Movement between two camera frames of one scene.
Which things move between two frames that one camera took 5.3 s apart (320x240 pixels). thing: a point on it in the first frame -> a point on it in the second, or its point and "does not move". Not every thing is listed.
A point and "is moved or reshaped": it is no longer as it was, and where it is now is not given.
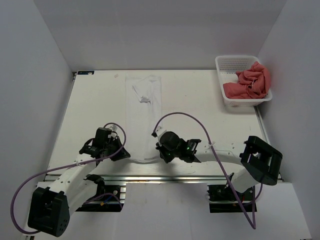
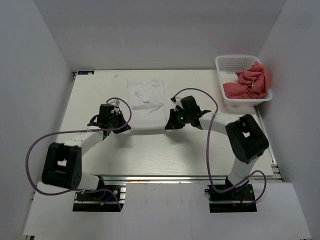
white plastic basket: [227, 65] does not move
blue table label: [86, 72] does not move
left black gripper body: [110, 146] -> [112, 121]
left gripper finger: [123, 153] -> [126, 127]
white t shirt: [143, 105] is moved or reshaped
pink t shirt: [253, 83] does not move
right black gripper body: [168, 155] -> [186, 116]
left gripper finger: [118, 144] -> [121, 119]
